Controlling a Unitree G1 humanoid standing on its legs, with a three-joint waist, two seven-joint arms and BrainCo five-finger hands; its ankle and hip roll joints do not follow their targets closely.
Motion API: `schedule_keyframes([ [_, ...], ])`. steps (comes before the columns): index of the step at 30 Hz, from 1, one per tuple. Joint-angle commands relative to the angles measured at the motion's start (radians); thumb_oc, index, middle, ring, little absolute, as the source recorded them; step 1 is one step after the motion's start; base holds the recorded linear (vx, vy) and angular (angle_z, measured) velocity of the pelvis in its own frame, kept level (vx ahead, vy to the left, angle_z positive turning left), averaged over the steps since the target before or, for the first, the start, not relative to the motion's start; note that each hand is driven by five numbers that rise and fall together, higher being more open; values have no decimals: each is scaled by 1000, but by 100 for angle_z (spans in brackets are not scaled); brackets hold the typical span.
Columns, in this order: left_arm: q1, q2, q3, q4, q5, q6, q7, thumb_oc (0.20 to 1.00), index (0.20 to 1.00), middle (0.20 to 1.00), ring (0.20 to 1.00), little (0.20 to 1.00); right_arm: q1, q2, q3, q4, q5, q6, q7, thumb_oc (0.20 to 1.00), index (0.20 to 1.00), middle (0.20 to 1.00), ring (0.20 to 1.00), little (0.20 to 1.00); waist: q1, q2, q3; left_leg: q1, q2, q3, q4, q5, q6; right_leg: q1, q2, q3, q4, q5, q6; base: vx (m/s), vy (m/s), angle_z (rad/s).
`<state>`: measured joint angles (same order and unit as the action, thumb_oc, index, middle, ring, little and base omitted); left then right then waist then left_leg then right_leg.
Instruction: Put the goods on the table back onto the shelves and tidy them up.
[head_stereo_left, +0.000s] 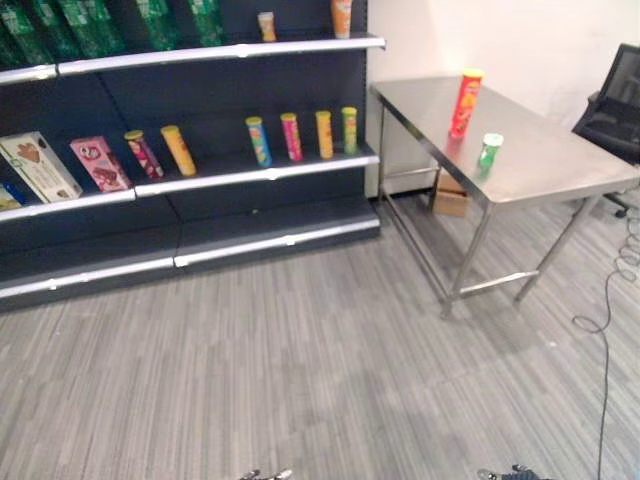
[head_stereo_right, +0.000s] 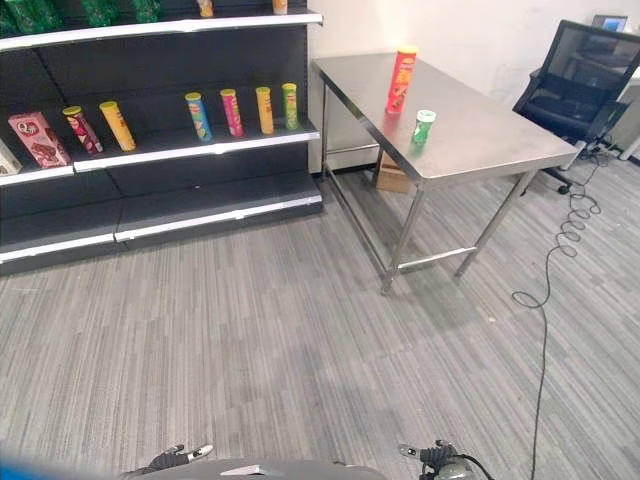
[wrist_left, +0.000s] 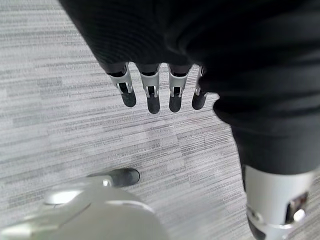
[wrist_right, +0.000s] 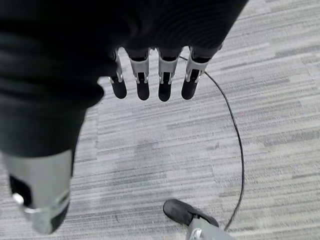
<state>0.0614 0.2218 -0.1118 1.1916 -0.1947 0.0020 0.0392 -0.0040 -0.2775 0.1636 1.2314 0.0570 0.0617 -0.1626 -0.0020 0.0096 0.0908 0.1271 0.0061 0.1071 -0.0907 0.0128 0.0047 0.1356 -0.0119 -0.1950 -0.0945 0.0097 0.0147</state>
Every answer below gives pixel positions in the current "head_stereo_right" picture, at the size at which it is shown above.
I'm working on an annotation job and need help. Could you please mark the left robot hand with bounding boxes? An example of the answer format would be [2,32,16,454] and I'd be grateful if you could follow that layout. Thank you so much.
[118,442,215,479]

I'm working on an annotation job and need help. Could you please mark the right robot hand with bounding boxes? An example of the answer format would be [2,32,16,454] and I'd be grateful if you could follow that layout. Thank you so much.
[397,439,459,465]

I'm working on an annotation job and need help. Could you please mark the grey robot body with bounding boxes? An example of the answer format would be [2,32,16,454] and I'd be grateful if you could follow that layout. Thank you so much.
[117,458,389,480]

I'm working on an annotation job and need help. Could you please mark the cardboard box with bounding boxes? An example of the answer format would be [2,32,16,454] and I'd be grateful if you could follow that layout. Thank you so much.
[375,149,414,195]

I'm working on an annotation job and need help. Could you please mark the stainless steel table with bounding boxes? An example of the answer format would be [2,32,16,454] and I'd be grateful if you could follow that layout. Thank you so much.
[310,50,581,296]

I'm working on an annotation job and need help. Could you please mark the short green chips can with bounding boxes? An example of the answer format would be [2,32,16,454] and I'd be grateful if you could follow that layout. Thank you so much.
[410,109,437,146]

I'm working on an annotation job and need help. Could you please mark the yellow chips can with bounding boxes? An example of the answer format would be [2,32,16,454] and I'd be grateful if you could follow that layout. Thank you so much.
[98,100,137,153]

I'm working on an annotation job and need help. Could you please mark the maroon chips can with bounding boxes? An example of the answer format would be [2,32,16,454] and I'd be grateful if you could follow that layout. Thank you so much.
[62,105,105,156]

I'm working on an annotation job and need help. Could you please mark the beige snack box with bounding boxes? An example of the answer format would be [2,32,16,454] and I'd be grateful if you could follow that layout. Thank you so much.
[0,137,24,176]

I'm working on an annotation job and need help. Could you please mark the blue chips can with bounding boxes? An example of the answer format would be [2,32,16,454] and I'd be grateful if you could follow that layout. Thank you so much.
[184,91,214,143]

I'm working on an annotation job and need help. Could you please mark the pink snack box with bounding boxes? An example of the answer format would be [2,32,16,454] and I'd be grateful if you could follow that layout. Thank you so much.
[7,111,72,169]

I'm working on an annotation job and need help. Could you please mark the pink chips can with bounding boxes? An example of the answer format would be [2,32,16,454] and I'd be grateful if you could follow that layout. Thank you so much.
[219,88,245,139]

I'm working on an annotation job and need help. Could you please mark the orange-yellow chips can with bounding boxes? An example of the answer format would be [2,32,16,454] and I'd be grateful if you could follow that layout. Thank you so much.
[254,86,276,136]

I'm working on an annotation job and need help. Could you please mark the tall green chips can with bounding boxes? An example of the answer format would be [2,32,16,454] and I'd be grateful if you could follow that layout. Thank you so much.
[281,82,299,132]

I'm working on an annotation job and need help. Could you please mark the tall red chips can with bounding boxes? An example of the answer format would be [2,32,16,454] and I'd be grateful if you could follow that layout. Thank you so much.
[385,44,421,116]

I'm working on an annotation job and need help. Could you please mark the black mesh office chair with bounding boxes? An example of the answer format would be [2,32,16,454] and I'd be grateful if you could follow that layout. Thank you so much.
[512,19,640,196]

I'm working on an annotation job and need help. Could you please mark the black metal shop shelf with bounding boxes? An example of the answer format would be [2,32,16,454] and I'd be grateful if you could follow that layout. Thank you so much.
[0,0,325,278]

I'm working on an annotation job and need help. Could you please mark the green snack bag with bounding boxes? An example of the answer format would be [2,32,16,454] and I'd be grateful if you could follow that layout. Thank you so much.
[130,0,162,24]
[0,3,20,39]
[5,0,64,35]
[79,0,121,28]

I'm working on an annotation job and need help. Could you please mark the laptop computer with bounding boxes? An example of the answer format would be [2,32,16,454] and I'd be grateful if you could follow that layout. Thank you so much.
[591,14,629,34]

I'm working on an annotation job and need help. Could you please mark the black coiled floor cable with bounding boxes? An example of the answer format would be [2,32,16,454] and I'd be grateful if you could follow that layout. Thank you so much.
[511,141,620,460]

